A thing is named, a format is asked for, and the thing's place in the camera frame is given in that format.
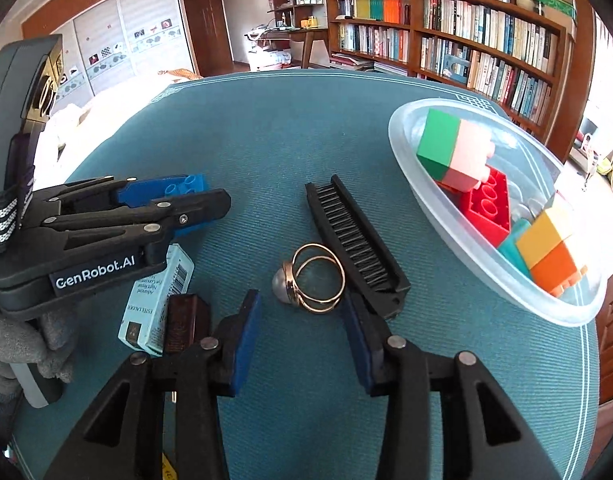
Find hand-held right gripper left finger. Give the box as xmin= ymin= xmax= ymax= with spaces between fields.
xmin=44 ymin=289 xmax=263 ymax=480

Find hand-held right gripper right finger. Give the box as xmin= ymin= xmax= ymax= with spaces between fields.
xmin=342 ymin=290 xmax=562 ymax=480

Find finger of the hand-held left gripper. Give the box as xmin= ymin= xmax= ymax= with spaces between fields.
xmin=34 ymin=176 xmax=162 ymax=213
xmin=11 ymin=188 xmax=233 ymax=262

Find small blue toy brick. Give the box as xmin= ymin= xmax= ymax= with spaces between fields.
xmin=151 ymin=174 xmax=212 ymax=241

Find gold ring with pearl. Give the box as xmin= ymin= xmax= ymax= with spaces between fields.
xmin=271 ymin=243 xmax=347 ymax=315

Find black folding comb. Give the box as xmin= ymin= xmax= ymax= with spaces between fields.
xmin=305 ymin=174 xmax=412 ymax=321

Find clear plastic bowl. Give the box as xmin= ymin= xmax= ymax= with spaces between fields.
xmin=387 ymin=99 xmax=608 ymax=328

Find teal soap bar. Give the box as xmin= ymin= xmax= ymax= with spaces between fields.
xmin=496 ymin=232 xmax=532 ymax=278

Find red toy brick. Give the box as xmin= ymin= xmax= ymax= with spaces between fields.
xmin=459 ymin=166 xmax=512 ymax=248

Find yellow and orange toy brick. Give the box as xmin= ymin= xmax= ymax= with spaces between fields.
xmin=515 ymin=205 xmax=589 ymax=297

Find green and pink toy brick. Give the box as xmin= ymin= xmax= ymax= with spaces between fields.
xmin=416 ymin=109 xmax=496 ymax=193

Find teal cloth desktop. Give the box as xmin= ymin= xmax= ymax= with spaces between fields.
xmin=11 ymin=69 xmax=602 ymax=480

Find person's left hand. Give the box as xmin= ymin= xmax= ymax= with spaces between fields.
xmin=0 ymin=305 xmax=84 ymax=396

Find brown cosmetic bottle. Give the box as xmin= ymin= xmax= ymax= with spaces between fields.
xmin=162 ymin=294 xmax=211 ymax=356

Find white and teal cosmetic box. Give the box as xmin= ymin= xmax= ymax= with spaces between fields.
xmin=117 ymin=243 xmax=194 ymax=353

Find white sliding wardrobe doors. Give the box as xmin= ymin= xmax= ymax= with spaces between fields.
xmin=21 ymin=0 xmax=197 ymax=106

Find brown room door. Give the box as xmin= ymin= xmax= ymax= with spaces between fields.
xmin=179 ymin=0 xmax=234 ymax=78

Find white cloth pile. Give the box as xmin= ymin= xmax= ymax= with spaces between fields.
xmin=249 ymin=49 xmax=293 ymax=72

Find wooden side desk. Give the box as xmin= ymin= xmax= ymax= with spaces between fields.
xmin=245 ymin=25 xmax=329 ymax=68

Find small open wooden shelf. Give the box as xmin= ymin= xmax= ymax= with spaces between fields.
xmin=266 ymin=0 xmax=324 ymax=28

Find stack of magazines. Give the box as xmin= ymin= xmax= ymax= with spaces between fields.
xmin=330 ymin=54 xmax=409 ymax=77

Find wooden bookcase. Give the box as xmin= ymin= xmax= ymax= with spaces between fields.
xmin=325 ymin=0 xmax=579 ymax=161

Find rows of books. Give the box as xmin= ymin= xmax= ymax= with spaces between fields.
xmin=336 ymin=0 xmax=554 ymax=121

